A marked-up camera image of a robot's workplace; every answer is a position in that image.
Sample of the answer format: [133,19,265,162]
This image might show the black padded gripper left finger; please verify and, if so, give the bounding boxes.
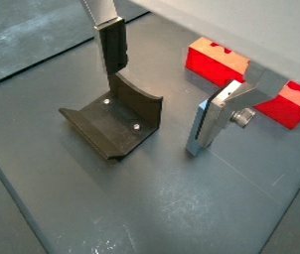
[79,0,127,75]

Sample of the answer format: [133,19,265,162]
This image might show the silver blue gripper right finger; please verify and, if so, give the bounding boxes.
[186,62,288,156]

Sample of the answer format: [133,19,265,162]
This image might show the red foam shape board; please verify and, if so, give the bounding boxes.
[185,36,300,131]

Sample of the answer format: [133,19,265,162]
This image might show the black curved object holder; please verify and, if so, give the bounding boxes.
[59,73,164,160]

